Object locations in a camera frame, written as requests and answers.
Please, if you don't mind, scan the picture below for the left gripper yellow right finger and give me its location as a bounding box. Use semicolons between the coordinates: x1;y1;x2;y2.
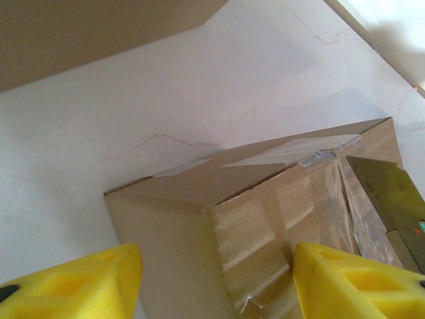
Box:
292;241;425;319

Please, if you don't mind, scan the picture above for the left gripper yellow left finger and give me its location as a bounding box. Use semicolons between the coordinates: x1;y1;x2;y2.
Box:
0;243;144;319

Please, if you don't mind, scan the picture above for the orange black utility knife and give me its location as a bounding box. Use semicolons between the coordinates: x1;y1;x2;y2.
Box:
345;155;425;277

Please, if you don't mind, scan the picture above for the brown taped cardboard box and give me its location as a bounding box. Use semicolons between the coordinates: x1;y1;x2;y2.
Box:
0;0;230;94
103;116;405;319

